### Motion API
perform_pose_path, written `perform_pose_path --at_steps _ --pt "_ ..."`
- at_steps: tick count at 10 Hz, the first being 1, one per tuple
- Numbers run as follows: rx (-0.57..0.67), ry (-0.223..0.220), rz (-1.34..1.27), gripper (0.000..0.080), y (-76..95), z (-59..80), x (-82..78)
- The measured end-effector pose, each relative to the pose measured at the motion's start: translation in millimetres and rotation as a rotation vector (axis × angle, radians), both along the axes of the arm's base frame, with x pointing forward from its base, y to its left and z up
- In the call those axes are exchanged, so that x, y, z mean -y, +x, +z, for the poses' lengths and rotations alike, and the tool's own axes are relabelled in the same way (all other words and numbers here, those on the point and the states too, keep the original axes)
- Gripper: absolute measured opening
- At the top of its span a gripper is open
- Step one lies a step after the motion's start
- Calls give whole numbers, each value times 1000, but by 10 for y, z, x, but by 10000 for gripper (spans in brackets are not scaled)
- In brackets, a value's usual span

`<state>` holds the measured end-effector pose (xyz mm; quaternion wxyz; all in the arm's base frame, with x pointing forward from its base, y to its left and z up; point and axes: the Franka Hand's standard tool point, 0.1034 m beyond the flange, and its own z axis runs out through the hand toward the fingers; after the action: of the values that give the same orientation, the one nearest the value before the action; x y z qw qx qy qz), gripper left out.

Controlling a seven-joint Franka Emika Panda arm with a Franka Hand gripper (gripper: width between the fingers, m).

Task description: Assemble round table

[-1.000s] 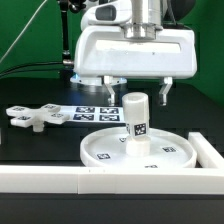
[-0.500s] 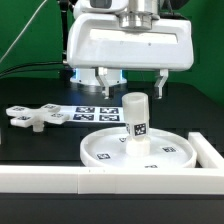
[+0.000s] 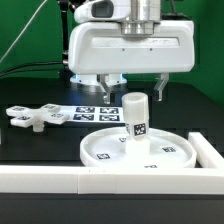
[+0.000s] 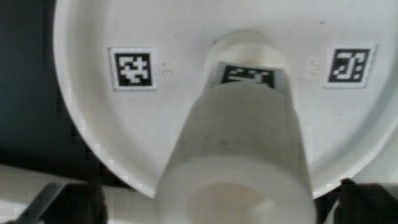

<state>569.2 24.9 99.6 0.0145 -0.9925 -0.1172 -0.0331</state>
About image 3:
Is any printed marker sheet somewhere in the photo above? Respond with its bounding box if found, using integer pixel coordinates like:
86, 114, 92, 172
60, 106, 124, 123

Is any black camera stand pole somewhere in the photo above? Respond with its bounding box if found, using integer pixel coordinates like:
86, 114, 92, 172
57, 0, 81, 66

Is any black cable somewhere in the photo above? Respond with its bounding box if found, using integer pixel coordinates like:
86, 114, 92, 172
0, 60, 65, 80

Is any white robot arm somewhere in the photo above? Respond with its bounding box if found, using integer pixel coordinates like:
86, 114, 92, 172
68, 0, 195, 103

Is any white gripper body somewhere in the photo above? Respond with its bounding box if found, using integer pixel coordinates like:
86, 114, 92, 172
68, 20, 195, 75

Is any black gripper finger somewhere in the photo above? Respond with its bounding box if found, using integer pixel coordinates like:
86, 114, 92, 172
97, 74, 115, 104
153, 73, 169, 102

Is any white L-shaped fence rail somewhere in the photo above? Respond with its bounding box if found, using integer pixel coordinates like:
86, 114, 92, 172
0, 132, 224, 195

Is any white cross-shaped table base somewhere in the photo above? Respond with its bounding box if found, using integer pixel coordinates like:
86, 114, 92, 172
6, 104, 70, 133

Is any grey cable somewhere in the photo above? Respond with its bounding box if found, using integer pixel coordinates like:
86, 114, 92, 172
0, 0, 49, 64

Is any white round table top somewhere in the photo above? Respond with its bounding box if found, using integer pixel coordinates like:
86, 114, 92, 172
80, 127, 197, 169

